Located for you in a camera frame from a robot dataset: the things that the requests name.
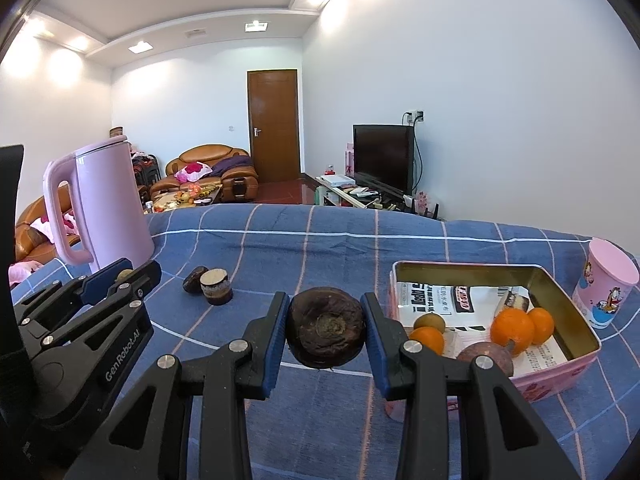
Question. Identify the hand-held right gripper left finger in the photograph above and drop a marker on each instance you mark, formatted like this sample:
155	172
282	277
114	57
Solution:
275	350

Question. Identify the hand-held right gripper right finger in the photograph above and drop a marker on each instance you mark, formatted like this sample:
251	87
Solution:
380	355

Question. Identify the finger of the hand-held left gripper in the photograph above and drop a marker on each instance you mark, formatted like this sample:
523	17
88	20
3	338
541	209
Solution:
125	350
107	277

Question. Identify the small yellow fruit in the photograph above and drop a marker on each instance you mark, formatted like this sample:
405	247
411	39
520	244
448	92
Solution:
123	275

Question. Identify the small orange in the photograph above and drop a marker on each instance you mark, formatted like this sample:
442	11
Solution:
427	341

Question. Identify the dark brown round fruit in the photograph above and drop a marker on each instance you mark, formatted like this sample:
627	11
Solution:
194	280
325	327

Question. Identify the large purple fruit with stem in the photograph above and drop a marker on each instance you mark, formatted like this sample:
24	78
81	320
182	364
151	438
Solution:
479	349

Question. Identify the large orange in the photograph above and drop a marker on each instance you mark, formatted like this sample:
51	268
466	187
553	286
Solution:
510	327

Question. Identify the pink tin box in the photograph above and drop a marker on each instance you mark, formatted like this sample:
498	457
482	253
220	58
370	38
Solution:
560	380

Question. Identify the green kiwi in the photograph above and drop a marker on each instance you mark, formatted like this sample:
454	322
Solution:
430	321

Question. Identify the pink electric kettle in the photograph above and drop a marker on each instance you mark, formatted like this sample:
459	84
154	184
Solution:
115	200

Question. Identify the cut purple fruit piece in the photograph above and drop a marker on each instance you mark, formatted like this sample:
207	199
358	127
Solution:
217	290

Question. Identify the brown leather side sofa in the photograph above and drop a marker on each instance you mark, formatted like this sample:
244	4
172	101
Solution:
27	245

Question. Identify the printed white paper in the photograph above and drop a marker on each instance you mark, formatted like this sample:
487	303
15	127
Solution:
450	300

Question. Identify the cluttered coffee table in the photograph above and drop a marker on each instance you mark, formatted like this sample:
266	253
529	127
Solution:
182	199

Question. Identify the stack of black stools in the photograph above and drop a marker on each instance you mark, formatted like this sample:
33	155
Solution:
146	169

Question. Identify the blue plaid tablecloth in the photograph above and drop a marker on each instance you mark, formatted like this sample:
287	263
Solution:
325	240

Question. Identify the pink floral ornament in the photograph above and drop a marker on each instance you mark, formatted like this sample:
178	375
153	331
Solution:
423	202

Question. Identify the white television stand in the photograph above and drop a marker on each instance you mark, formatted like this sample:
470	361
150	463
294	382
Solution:
345	196

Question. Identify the purple blanket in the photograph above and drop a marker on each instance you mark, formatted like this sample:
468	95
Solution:
232	164

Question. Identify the white flat device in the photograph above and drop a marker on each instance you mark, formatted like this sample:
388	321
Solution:
339	179

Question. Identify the black television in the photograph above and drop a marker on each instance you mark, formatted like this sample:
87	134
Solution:
382	157

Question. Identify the pink gift box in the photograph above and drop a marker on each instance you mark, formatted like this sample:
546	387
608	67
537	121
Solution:
349	157

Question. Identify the brown wooden door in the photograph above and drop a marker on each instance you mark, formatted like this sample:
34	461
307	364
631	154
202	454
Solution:
272	125

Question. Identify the square ceiling light panel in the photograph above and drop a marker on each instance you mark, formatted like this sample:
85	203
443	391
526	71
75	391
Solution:
256	25
140	48

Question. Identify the pink cartoon cup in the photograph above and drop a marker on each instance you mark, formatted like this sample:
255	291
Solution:
605	285

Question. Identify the white wall socket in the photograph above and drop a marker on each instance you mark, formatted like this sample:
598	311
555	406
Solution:
414	116

